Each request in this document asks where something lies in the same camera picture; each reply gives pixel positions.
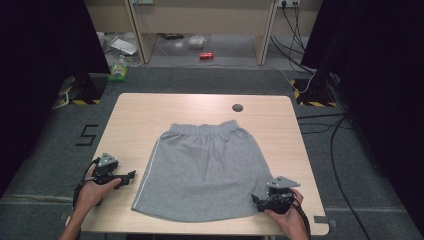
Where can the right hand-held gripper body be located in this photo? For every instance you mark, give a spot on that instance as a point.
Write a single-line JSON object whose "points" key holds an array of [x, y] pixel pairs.
{"points": [[280, 198]]}

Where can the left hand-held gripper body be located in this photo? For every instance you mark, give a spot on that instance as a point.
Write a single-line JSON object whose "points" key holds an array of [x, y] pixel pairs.
{"points": [[106, 163]]}

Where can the grey shorts with white stripe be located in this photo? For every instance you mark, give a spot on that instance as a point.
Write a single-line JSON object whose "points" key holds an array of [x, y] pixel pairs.
{"points": [[206, 166]]}

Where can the person's right hand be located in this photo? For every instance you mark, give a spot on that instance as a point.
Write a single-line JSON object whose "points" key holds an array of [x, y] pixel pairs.
{"points": [[293, 220]]}

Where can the person's left hand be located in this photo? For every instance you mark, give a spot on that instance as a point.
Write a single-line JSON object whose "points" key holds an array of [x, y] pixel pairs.
{"points": [[91, 193]]}

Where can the black tape numeral mark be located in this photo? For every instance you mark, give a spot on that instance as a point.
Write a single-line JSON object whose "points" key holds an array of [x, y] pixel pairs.
{"points": [[87, 135]]}

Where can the yellow black hazard tape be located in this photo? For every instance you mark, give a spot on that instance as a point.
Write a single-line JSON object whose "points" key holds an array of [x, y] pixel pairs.
{"points": [[315, 104], [81, 102]]}

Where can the black stand base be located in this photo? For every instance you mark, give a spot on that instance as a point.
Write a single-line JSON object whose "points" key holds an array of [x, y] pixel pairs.
{"points": [[87, 88], [316, 87]]}

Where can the green packet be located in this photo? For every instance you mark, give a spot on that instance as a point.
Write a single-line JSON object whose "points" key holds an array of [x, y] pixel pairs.
{"points": [[118, 70]]}

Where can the black curtain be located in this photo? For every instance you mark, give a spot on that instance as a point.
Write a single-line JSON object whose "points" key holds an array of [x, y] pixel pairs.
{"points": [[383, 83], [36, 66]]}

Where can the crumpled clear plastic sheets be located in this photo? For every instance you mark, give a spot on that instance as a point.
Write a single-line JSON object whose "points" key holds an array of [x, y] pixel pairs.
{"points": [[121, 45]]}

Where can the red drink can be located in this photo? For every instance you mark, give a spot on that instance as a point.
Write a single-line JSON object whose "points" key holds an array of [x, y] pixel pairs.
{"points": [[206, 55]]}

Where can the clear plastic packaging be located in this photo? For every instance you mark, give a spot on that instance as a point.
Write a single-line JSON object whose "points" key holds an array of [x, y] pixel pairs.
{"points": [[197, 42]]}

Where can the white wall power socket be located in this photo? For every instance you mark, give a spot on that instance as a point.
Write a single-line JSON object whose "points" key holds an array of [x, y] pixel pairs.
{"points": [[288, 3]]}

